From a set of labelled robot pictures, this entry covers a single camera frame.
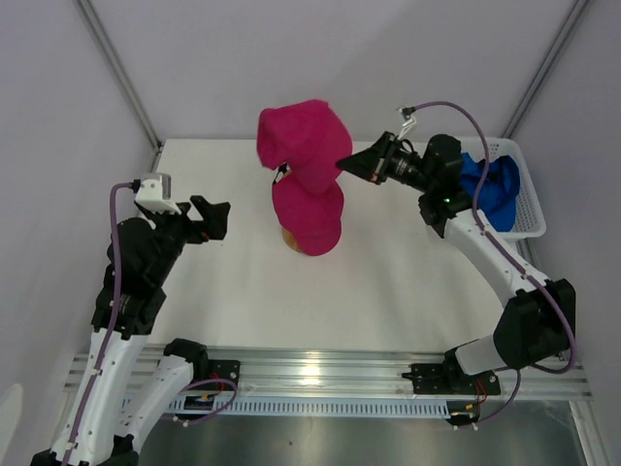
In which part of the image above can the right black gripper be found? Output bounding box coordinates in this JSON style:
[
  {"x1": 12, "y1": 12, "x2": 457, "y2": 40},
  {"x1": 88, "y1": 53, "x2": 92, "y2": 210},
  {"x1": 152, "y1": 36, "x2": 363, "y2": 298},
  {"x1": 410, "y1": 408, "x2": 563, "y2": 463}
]
[{"x1": 338, "y1": 131, "x2": 436, "y2": 193}]

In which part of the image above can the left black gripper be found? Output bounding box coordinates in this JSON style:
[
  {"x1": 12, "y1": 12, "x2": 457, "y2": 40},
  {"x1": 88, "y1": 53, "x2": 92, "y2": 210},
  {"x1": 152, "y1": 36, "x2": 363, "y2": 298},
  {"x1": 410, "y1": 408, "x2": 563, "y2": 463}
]
[{"x1": 143, "y1": 194, "x2": 230, "y2": 283}]

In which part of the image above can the pink cap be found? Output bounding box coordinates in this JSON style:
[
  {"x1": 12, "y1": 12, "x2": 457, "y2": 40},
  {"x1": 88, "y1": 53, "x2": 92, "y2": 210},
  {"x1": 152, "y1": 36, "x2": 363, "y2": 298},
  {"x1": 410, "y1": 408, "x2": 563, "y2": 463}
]
[
  {"x1": 256, "y1": 99, "x2": 352, "y2": 194},
  {"x1": 288, "y1": 175, "x2": 344, "y2": 256}
]

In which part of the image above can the blue cap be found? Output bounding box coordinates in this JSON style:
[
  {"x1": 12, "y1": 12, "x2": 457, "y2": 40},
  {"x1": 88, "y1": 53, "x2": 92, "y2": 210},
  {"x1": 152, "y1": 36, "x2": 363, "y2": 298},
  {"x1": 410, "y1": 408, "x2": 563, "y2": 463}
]
[{"x1": 460, "y1": 152, "x2": 521, "y2": 232}]

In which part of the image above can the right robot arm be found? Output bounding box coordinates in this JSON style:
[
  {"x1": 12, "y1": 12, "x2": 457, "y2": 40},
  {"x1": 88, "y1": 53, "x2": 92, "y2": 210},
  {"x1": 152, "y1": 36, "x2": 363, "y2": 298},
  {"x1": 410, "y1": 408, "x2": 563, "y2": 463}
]
[{"x1": 337, "y1": 132, "x2": 576, "y2": 394}]

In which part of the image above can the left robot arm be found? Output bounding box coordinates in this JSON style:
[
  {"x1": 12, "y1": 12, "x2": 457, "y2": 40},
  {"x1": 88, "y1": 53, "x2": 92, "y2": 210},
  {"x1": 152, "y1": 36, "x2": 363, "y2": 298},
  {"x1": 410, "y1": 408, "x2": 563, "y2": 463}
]
[{"x1": 31, "y1": 195, "x2": 231, "y2": 465}]

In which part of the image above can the wooden hat stand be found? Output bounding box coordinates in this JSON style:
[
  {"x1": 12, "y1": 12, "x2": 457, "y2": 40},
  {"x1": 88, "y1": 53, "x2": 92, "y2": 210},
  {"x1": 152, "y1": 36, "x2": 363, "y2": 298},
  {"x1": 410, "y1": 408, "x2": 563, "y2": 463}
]
[{"x1": 272, "y1": 163, "x2": 310, "y2": 254}]

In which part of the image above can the white plastic basket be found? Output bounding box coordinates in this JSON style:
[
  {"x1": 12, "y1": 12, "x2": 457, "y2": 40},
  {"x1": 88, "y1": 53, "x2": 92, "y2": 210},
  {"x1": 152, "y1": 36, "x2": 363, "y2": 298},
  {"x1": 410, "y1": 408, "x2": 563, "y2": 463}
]
[{"x1": 461, "y1": 137, "x2": 546, "y2": 242}]

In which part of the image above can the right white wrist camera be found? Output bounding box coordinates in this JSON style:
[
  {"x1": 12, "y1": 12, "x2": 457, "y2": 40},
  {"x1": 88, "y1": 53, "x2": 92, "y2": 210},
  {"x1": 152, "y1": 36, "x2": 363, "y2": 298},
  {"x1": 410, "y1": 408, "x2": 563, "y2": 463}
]
[{"x1": 397, "y1": 106, "x2": 417, "y2": 141}]

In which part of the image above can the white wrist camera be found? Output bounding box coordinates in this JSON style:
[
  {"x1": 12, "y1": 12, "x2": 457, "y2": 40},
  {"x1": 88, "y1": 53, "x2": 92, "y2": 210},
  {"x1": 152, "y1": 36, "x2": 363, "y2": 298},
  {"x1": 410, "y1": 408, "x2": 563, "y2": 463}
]
[
  {"x1": 397, "y1": 106, "x2": 417, "y2": 141},
  {"x1": 135, "y1": 172, "x2": 181, "y2": 215}
]

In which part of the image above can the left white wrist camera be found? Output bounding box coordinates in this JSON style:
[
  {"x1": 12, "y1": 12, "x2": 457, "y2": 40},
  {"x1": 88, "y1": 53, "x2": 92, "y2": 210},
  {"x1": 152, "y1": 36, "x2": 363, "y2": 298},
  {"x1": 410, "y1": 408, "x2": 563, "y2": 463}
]
[{"x1": 135, "y1": 172, "x2": 181, "y2": 215}]

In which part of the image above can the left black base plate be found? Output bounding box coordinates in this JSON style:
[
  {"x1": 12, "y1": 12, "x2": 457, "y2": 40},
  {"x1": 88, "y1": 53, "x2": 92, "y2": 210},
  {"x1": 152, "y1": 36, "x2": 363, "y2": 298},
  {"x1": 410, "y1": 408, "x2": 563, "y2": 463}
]
[{"x1": 207, "y1": 359, "x2": 241, "y2": 383}]

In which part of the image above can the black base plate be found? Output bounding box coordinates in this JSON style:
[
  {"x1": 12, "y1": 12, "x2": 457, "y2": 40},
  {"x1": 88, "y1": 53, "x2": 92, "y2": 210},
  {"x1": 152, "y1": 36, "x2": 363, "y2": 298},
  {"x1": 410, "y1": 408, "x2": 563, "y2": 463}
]
[
  {"x1": 401, "y1": 363, "x2": 501, "y2": 396},
  {"x1": 207, "y1": 359, "x2": 241, "y2": 383}
]

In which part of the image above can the white slotted cable duct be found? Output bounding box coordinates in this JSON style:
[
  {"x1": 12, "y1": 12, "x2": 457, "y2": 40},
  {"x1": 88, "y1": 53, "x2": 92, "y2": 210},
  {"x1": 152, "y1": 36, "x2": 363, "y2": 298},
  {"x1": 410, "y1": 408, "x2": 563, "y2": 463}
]
[{"x1": 164, "y1": 395, "x2": 450, "y2": 419}]

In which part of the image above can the aluminium mounting rail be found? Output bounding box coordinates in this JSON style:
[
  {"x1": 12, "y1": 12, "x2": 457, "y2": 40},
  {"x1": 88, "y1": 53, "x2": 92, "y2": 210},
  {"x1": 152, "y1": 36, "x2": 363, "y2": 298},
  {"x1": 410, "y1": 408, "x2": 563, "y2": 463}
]
[{"x1": 62, "y1": 344, "x2": 593, "y2": 402}]

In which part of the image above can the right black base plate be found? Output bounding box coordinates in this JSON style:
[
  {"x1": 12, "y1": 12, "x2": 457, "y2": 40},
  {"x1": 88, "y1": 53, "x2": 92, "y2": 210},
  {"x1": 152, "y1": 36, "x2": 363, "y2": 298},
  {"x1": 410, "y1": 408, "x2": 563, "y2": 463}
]
[{"x1": 401, "y1": 363, "x2": 501, "y2": 396}]

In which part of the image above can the left frame post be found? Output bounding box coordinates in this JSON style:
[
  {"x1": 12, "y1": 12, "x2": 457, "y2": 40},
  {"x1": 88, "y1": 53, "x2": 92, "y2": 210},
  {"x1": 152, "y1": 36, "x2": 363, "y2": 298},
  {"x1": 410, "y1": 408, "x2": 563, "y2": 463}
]
[{"x1": 73, "y1": 0, "x2": 162, "y2": 153}]

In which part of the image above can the frame post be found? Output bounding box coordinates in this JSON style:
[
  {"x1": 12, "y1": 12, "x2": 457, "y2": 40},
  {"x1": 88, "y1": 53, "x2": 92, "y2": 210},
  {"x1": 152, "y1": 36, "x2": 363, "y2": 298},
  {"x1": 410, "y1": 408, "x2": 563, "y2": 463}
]
[
  {"x1": 73, "y1": 0, "x2": 162, "y2": 153},
  {"x1": 501, "y1": 0, "x2": 594, "y2": 139}
]

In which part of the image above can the right frame post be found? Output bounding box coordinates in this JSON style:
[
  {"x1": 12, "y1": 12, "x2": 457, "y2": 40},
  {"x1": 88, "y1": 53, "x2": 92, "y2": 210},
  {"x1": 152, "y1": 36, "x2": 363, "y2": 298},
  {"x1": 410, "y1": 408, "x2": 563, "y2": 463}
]
[{"x1": 501, "y1": 0, "x2": 594, "y2": 139}]

